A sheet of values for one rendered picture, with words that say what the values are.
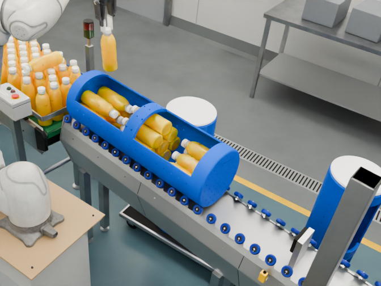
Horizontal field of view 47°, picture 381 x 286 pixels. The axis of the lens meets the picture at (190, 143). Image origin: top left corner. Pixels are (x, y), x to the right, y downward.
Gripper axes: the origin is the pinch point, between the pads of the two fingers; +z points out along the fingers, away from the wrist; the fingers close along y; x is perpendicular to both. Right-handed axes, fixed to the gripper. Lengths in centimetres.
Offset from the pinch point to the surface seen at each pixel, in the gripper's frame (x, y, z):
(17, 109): 23, -41, 40
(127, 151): -38, -27, 38
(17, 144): 29, -42, 68
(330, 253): -134, -52, -9
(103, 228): -5, -17, 144
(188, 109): -36, 23, 46
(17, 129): 29, -40, 58
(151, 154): -52, -27, 30
